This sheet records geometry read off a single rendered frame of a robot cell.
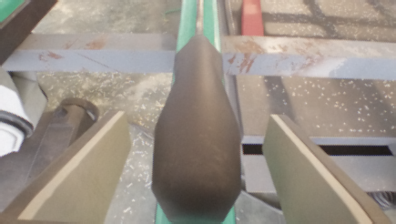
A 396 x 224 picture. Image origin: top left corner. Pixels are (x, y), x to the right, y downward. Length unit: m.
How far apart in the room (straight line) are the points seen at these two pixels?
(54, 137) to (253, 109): 0.86
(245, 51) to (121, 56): 0.13
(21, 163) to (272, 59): 1.05
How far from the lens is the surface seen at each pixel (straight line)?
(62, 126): 1.08
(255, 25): 0.68
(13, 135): 0.73
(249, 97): 0.50
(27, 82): 0.72
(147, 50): 0.23
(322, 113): 0.54
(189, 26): 0.18
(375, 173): 0.57
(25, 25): 0.31
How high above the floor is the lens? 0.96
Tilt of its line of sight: 54 degrees down
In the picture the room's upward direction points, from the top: 2 degrees clockwise
